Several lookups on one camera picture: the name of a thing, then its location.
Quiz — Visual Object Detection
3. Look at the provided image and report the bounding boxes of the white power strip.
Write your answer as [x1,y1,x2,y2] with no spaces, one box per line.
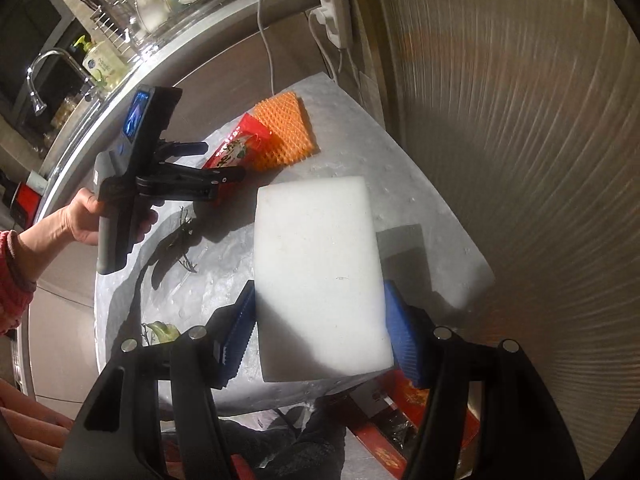
[312,0,353,48]

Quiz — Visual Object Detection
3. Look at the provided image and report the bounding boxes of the glass jars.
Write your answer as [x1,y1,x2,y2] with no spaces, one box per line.
[50,92,83,131]

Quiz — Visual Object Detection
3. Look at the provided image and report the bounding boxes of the light green vegetable scrap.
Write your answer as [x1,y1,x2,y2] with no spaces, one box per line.
[141,321,180,346]

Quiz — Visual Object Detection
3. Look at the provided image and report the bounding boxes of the steel dish rack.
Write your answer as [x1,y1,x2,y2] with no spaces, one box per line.
[80,0,241,56]

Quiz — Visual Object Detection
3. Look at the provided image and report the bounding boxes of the dark green leafy twig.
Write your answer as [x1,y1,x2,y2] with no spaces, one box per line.
[162,205,201,275]

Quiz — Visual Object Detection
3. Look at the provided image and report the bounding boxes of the white power cable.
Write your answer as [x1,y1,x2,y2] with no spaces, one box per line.
[252,0,281,98]
[307,10,347,81]

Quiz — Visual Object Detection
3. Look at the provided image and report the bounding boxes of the green dish soap bottle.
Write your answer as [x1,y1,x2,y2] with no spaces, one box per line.
[72,35,126,91]

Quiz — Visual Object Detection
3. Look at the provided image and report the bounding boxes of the white foam block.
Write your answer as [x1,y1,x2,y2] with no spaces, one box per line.
[254,176,396,383]

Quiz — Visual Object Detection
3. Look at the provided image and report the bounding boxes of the orange foam net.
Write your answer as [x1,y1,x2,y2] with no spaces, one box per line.
[248,91,321,172]

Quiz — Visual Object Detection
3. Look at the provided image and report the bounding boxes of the red gift box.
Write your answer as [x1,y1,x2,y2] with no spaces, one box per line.
[345,370,481,471]

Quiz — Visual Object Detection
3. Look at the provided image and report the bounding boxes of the red snack packet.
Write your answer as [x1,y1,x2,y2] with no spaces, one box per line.
[200,112,273,173]

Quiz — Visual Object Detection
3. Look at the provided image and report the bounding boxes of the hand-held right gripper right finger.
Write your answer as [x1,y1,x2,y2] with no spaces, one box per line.
[382,280,586,480]

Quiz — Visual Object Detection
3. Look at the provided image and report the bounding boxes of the plain white bowl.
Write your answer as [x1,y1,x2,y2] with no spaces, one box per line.
[134,0,171,31]

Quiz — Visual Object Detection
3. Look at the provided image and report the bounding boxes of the silver foam mat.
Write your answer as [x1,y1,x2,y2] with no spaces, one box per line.
[92,72,496,416]

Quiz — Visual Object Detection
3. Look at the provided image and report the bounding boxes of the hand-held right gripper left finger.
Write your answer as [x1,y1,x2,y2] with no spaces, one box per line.
[55,280,258,480]

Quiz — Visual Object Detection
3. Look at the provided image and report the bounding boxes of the chrome faucet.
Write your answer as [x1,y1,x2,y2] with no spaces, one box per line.
[25,47,93,117]

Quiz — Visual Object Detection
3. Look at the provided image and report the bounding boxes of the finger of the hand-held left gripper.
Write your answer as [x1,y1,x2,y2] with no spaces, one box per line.
[157,141,210,161]
[135,166,247,206]

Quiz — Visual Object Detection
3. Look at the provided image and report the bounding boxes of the person's left forearm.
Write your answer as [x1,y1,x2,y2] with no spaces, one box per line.
[0,209,68,337]

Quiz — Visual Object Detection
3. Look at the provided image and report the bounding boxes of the dark grey slipper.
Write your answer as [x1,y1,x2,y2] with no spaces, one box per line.
[220,405,346,480]

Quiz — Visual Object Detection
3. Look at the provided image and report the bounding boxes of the person's left hand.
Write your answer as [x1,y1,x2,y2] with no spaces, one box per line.
[60,187,158,248]

